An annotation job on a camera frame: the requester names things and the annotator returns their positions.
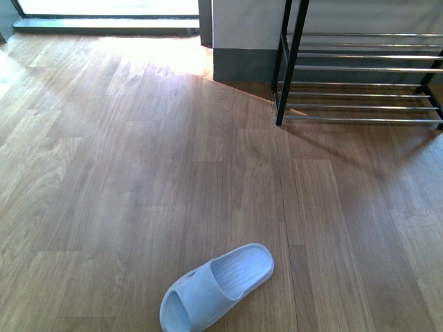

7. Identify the black metal shoe rack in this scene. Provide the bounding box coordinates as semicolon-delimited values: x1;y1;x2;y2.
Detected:
271;1;442;129

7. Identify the light blue slipper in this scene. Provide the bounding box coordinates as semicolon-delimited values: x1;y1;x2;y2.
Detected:
159;243;274;331

